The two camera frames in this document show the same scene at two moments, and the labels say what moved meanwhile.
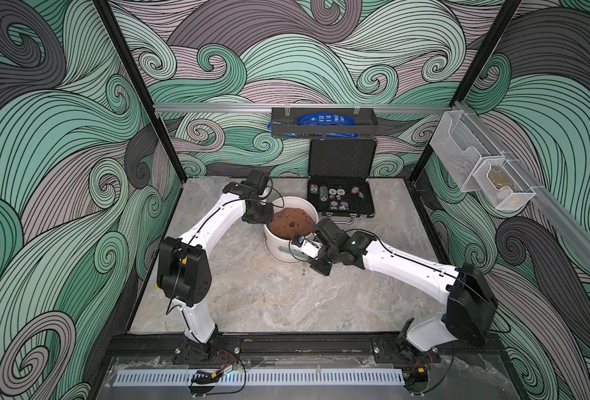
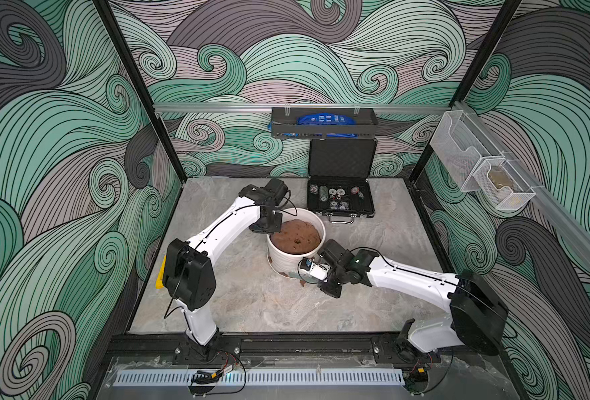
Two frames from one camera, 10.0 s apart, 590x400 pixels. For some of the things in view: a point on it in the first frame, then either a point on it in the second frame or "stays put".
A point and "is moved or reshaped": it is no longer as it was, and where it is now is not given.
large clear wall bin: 462,146 stays put
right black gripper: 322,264 to 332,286
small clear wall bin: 502,186 stays put
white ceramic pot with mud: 292,217 is moved or reshaped
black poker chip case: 337,177 stays put
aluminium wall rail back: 302,107 stays put
